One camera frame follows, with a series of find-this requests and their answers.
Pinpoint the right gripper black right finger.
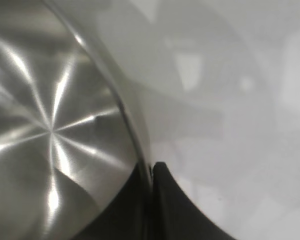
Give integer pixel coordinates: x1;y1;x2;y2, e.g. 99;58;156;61
152;161;231;240

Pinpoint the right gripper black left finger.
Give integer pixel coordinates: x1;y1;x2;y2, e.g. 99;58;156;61
72;165;155;240

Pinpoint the stainless steel mixing bowl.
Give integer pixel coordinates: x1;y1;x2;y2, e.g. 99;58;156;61
0;0;156;240

